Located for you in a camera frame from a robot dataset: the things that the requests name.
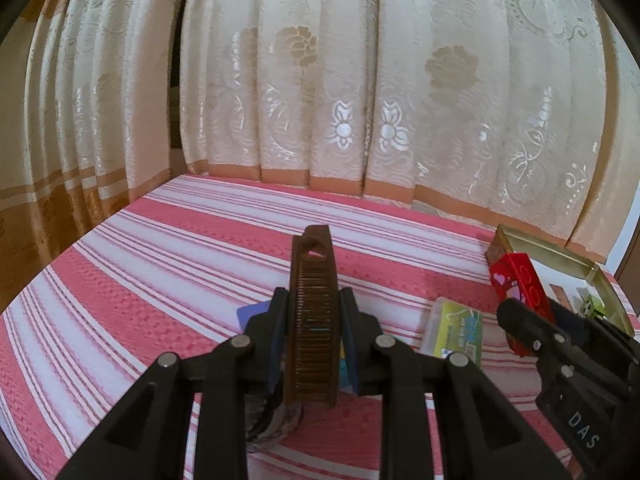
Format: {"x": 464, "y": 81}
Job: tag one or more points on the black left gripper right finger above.
{"x": 441, "y": 418}

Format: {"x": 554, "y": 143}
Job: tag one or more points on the cream floral curtain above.
{"x": 516, "y": 112}

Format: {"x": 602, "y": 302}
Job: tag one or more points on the blue flat card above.
{"x": 246, "y": 313}

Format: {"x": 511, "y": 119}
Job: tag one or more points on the red toy building block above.
{"x": 514, "y": 277}

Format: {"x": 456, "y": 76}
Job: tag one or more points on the green toy building block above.
{"x": 592, "y": 306}

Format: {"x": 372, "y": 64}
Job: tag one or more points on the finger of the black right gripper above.
{"x": 596, "y": 336}
{"x": 549, "y": 342}

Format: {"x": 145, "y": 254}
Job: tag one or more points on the clear green card box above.
{"x": 453, "y": 327}

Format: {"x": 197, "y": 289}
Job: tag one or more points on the brown wooden comb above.
{"x": 313, "y": 344}

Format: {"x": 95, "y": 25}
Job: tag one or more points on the gold metal tin tray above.
{"x": 600, "y": 283}

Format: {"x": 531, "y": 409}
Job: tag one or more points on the white and brown carton box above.
{"x": 566, "y": 290}

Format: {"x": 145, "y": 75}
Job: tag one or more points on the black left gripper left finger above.
{"x": 144, "y": 436}

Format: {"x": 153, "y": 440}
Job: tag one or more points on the red white striped tablecloth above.
{"x": 168, "y": 272}

